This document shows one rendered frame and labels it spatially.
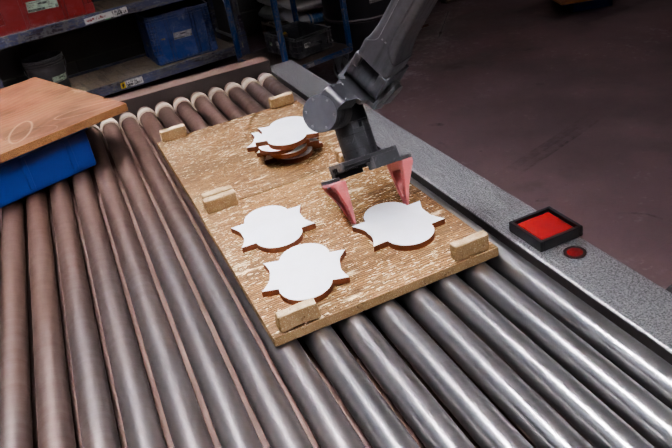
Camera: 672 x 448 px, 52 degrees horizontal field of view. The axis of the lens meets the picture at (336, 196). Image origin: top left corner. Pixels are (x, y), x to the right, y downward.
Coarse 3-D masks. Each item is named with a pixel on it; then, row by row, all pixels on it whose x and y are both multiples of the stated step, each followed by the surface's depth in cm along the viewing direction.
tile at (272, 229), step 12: (252, 216) 117; (264, 216) 116; (276, 216) 116; (288, 216) 115; (300, 216) 114; (240, 228) 114; (252, 228) 113; (264, 228) 113; (276, 228) 112; (288, 228) 112; (300, 228) 111; (312, 228) 112; (252, 240) 110; (264, 240) 109; (276, 240) 109; (288, 240) 108; (300, 240) 109; (276, 252) 108
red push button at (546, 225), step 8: (544, 216) 106; (552, 216) 105; (520, 224) 105; (528, 224) 105; (536, 224) 104; (544, 224) 104; (552, 224) 103; (560, 224) 103; (568, 224) 103; (536, 232) 102; (544, 232) 102; (552, 232) 102; (560, 232) 101
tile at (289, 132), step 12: (276, 120) 143; (288, 120) 142; (300, 120) 141; (264, 132) 138; (276, 132) 137; (288, 132) 136; (300, 132) 135; (312, 132) 134; (264, 144) 135; (276, 144) 132; (288, 144) 131; (300, 144) 132
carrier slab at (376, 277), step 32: (288, 192) 125; (320, 192) 123; (352, 192) 121; (384, 192) 119; (416, 192) 118; (224, 224) 118; (320, 224) 113; (352, 224) 112; (448, 224) 107; (224, 256) 109; (256, 256) 108; (352, 256) 103; (384, 256) 102; (416, 256) 101; (448, 256) 99; (480, 256) 99; (256, 288) 100; (352, 288) 96; (384, 288) 95; (416, 288) 96; (320, 320) 91
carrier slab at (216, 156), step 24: (240, 120) 162; (264, 120) 159; (168, 144) 156; (192, 144) 153; (216, 144) 151; (240, 144) 149; (336, 144) 141; (192, 168) 142; (216, 168) 140; (240, 168) 138; (264, 168) 136; (288, 168) 134; (312, 168) 132; (192, 192) 132; (240, 192) 128
